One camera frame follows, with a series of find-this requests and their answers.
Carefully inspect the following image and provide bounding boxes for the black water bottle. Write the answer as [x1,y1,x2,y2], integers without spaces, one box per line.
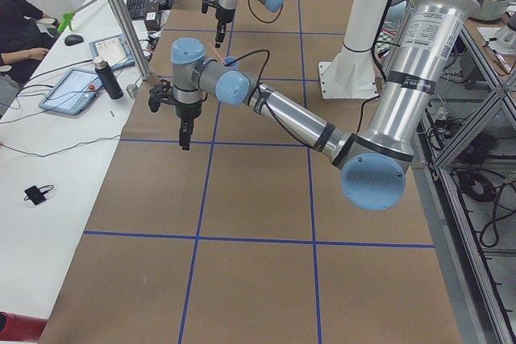
[94,56,123,100]

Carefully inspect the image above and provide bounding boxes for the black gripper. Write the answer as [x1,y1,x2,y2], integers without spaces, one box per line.
[175,101,202,151]
[215,7,234,48]

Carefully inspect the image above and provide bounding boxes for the near teach pendant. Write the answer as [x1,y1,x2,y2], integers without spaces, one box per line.
[39,68,102,116]

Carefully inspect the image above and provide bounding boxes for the seated person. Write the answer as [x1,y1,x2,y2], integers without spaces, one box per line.
[0,0,57,87]

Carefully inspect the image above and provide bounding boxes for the pink chopstick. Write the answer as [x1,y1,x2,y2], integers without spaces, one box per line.
[208,42,224,64]

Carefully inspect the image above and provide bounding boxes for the green spray bottle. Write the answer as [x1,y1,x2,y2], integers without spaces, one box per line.
[57,11,76,33]

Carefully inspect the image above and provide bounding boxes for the metal mixing bowl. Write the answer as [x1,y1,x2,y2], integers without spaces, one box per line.
[471,0,515,22]

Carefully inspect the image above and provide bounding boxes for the black computer mouse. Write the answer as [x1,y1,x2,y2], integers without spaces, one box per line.
[64,34,84,47]

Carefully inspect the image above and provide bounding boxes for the aluminium frame post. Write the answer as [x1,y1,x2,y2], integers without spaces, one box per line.
[107,0,151,81]

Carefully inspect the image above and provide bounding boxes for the teach pendant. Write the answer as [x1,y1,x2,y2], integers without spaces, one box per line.
[39,68,102,116]
[89,34,135,71]

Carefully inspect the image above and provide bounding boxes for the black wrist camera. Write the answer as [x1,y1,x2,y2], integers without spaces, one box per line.
[201,0,218,14]
[148,79,176,113]

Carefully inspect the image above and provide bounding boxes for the small black device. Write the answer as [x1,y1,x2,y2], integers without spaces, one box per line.
[23,184,55,205]

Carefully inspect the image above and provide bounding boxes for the small metal cup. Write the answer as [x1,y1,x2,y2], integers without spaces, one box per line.
[126,84,139,99]

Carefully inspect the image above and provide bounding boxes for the blue plastic cup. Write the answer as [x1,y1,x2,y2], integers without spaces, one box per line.
[223,56,239,71]

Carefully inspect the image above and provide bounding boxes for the far teach pendant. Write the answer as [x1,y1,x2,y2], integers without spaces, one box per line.
[89,34,135,71]

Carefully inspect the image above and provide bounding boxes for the black keyboard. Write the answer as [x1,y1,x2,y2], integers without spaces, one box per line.
[126,0,148,20]

